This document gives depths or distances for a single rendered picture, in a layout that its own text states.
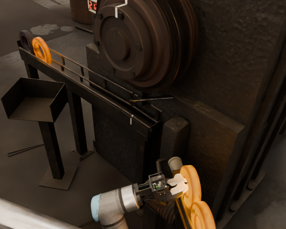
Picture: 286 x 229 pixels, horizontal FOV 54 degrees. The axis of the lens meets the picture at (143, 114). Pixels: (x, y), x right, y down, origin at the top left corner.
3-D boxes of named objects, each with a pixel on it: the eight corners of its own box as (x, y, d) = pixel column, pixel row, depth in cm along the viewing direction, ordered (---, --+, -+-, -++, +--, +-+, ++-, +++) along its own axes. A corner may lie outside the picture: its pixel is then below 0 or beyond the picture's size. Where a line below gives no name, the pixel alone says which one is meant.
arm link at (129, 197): (130, 216, 103) (126, 194, 110) (142, 212, 103) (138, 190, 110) (123, 204, 97) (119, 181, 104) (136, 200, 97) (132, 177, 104)
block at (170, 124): (172, 148, 142) (178, 112, 127) (184, 157, 138) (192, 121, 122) (158, 160, 136) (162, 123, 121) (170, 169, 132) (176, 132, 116)
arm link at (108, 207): (98, 216, 109) (90, 192, 108) (129, 206, 109) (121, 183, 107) (95, 229, 100) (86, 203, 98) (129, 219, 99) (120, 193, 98)
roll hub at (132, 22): (104, 59, 125) (101, -7, 107) (150, 86, 110) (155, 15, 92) (94, 63, 122) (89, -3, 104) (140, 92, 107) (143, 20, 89)
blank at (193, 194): (190, 156, 108) (181, 157, 107) (204, 187, 95) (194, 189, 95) (185, 184, 117) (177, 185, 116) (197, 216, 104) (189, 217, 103)
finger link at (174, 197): (184, 195, 100) (160, 202, 100) (184, 197, 101) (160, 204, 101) (180, 184, 104) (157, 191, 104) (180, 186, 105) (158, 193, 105)
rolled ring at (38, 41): (42, 69, 194) (47, 67, 196) (49, 60, 179) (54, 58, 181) (29, 44, 193) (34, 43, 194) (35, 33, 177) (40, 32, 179)
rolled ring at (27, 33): (27, 34, 185) (32, 32, 187) (16, 28, 197) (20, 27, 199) (35, 60, 196) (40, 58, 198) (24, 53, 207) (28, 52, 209)
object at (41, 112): (44, 161, 204) (20, 77, 157) (79, 166, 201) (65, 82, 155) (31, 184, 188) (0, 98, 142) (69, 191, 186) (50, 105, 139)
